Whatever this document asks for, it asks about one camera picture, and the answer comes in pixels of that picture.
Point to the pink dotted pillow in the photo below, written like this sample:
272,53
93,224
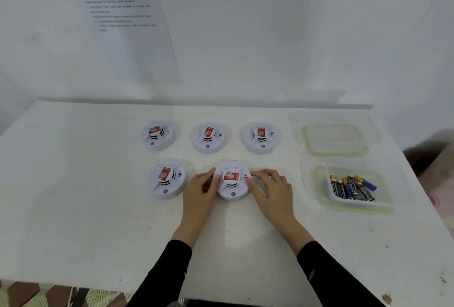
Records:
440,189

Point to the patterned mat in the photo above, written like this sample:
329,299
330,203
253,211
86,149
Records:
35,294

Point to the person's right forearm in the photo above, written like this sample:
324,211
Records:
337,278

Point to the person's left forearm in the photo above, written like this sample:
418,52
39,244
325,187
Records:
163,278

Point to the heap of dark batteries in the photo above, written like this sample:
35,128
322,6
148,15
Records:
351,188

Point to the clear plastic container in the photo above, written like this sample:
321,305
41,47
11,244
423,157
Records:
385,196
337,140

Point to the black table leg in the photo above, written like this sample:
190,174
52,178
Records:
81,298

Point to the person's right hand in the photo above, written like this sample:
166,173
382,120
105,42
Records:
278,204

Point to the person's left hand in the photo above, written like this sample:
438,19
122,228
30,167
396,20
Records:
197,204

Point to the white round smoke detector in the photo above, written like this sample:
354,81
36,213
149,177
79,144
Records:
232,195
149,141
252,145
158,191
198,145

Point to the white paper with text lines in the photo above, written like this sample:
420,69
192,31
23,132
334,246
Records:
142,58

